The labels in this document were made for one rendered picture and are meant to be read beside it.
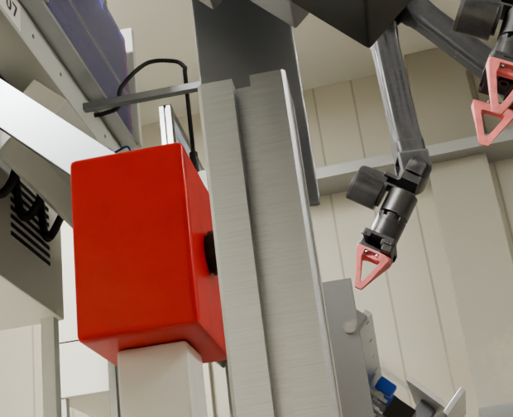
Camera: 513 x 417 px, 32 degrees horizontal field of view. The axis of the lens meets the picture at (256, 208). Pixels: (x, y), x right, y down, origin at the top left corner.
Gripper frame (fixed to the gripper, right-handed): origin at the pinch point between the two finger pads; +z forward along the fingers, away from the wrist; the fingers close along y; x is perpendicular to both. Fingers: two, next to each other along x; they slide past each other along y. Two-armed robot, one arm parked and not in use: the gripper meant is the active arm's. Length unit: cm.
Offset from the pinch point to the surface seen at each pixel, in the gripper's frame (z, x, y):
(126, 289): 31, 1, 93
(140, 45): -118, -194, -212
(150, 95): -16, -52, 9
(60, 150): 12, -38, 50
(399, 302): -69, -31, -287
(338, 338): 20, 11, 54
